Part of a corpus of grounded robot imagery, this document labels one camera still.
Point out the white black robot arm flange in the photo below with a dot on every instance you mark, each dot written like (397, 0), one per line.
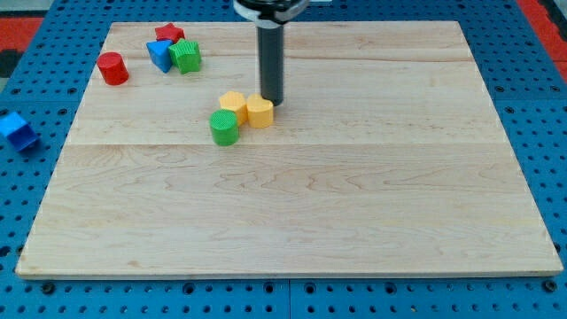
(263, 12)

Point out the green star block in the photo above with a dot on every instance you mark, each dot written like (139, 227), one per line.
(185, 55)

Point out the blue triangle block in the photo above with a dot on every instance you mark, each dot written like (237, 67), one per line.
(159, 54)

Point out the red star block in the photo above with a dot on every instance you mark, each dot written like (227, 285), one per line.
(169, 32)

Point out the yellow heart block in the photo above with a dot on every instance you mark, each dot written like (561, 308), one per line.
(260, 111)

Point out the green cylinder block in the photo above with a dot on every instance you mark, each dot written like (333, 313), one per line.
(224, 127)

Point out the yellow hexagon block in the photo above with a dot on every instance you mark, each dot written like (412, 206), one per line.
(235, 101)

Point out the light wooden board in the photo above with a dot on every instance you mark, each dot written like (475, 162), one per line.
(387, 159)

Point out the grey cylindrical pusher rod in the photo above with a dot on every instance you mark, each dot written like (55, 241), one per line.
(271, 63)

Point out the red cylinder block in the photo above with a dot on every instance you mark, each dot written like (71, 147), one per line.
(112, 67)

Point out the blue cube block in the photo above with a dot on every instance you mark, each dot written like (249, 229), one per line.
(18, 132)

